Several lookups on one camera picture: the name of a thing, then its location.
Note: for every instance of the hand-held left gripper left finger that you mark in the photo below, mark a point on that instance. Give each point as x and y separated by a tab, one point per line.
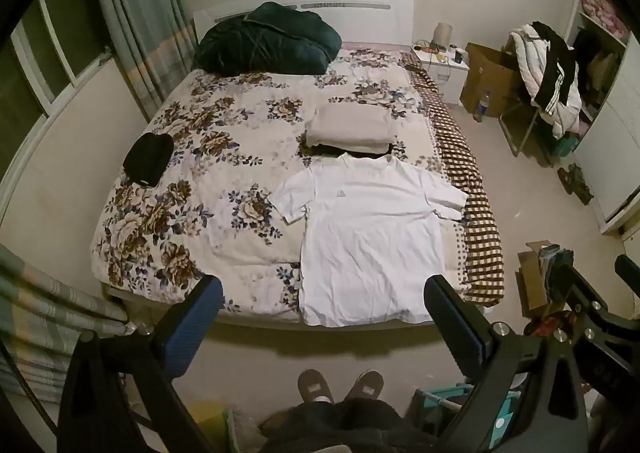
202	305

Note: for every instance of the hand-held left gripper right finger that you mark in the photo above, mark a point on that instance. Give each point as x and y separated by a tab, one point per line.
450	323

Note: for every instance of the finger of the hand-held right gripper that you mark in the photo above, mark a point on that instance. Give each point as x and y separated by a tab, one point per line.
630	269
575	285

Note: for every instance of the white t-shirt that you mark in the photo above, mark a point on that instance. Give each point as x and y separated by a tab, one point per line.
370	233

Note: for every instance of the beige folded clothes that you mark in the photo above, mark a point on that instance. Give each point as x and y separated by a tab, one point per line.
350	125

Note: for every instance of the small open cardboard box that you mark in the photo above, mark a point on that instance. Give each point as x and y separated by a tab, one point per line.
530	283

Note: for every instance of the red bag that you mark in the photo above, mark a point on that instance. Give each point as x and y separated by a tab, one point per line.
547	323

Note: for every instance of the teal plastic crate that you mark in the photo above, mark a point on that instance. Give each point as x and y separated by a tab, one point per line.
445	393

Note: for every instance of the floral bedsheet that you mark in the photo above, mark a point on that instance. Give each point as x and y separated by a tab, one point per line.
210	213

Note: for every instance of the brown checkered blanket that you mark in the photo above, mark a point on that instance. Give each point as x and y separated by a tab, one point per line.
480	228

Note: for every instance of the camouflage cloth item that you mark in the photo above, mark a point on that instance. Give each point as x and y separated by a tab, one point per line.
575	183

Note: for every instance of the person's right slipper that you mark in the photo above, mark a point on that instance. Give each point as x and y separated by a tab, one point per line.
364	385

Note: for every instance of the person's slipper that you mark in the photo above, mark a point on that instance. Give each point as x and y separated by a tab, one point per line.
364	385
315	385

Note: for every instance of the yellow bag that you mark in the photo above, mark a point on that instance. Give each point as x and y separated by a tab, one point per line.
210	420

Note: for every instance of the white wardrobe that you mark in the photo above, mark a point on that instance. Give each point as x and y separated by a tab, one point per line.
605	153

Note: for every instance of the person's left slipper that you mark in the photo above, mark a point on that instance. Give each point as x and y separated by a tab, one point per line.
315	385

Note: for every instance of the person's legs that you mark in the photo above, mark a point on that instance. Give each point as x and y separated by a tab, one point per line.
345	425

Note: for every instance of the black cap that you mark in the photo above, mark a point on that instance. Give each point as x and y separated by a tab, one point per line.
147	160

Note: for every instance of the green striped curtain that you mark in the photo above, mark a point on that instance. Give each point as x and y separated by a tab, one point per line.
45	313
140	23

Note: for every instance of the folding chair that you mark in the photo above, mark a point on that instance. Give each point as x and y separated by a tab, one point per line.
530	128

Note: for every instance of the black folded garment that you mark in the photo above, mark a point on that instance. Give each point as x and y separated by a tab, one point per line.
360	150

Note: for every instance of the plastic bottle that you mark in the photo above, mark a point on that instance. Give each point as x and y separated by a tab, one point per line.
481	108

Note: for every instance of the large cardboard box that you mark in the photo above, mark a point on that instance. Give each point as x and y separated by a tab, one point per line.
492	78

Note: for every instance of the white nightstand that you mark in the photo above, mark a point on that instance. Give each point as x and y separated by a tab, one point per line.
452	80

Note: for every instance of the pink blanket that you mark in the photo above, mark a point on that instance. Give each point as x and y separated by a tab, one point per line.
602	8

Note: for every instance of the dark green duvet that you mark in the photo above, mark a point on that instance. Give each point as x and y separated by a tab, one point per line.
265	43

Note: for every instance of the beige table lamp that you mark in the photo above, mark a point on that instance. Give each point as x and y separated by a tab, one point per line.
442	35

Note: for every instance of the white framed window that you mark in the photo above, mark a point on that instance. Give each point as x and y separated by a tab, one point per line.
30	73

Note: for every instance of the white bed headboard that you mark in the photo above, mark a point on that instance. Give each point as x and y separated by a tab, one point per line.
370	23

